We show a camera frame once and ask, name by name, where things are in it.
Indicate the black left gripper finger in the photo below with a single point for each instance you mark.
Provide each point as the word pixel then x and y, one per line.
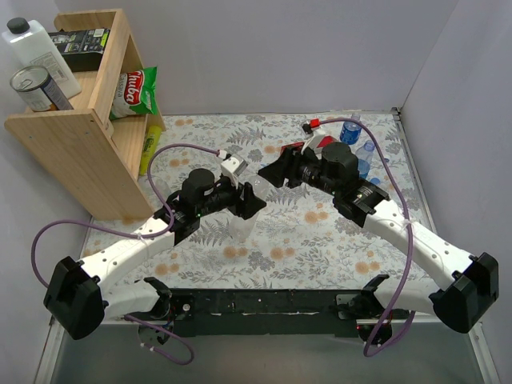
pixel 247 194
pixel 249 209

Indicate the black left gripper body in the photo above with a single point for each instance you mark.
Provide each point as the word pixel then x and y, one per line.
pixel 246 198

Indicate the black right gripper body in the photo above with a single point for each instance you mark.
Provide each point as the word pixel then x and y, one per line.
pixel 289 169

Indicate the blue label crushed bottle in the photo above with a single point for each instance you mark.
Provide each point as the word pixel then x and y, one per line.
pixel 365 154

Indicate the Pocari Sweat blue label bottle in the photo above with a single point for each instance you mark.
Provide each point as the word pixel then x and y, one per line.
pixel 351 131

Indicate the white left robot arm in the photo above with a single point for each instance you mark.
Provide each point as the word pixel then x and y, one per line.
pixel 82 294

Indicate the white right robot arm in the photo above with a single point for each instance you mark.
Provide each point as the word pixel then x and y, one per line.
pixel 463 286

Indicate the white bottle black cap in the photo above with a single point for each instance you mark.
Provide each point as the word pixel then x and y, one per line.
pixel 33 46

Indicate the red toothpaste box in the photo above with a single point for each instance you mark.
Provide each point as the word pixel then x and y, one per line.
pixel 318 149

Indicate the floral patterned table mat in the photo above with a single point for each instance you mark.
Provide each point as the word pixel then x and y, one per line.
pixel 298 241

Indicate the yellow marker tube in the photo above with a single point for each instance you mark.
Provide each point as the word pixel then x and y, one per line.
pixel 149 147

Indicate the wooden shelf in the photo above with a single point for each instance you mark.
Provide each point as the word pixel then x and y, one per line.
pixel 95 159

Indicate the green white snack bag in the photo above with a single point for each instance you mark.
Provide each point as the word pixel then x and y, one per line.
pixel 135 94

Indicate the black green box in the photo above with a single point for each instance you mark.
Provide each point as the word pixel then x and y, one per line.
pixel 83 49

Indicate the metal tin can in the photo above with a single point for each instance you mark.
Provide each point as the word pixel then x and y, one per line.
pixel 38 90

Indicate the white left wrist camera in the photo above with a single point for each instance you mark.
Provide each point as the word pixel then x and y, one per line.
pixel 232 166

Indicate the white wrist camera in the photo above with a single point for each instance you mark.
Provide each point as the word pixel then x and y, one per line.
pixel 314 134
pixel 232 166

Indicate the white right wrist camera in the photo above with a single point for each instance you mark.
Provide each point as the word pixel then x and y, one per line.
pixel 314 134

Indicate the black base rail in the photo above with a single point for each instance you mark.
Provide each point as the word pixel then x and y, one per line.
pixel 221 312

